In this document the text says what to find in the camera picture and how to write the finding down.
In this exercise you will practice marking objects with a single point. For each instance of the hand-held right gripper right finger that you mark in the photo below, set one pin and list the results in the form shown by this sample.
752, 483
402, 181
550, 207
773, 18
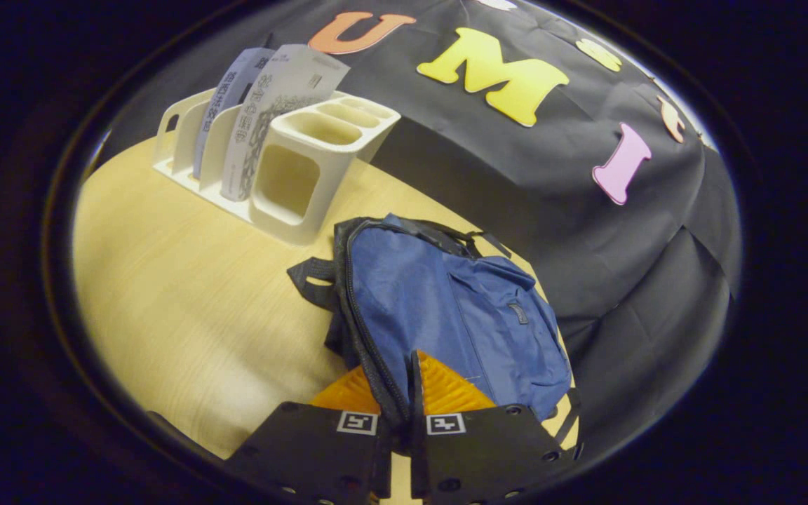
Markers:
481, 456

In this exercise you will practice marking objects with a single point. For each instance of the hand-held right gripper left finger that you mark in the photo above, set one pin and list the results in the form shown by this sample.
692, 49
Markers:
313, 449

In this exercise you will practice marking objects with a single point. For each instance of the blue edged white book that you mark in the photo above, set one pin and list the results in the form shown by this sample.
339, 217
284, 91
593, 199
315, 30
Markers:
229, 91

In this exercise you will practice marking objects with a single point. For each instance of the grey patterned cover book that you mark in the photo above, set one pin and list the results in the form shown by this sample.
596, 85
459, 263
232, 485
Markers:
285, 91

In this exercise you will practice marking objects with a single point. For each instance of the white plastic bookshelf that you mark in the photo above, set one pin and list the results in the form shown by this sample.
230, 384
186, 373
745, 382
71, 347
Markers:
285, 182

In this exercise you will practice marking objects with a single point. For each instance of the blue schoolbag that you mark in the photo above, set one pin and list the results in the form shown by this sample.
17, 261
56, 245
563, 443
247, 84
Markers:
432, 301

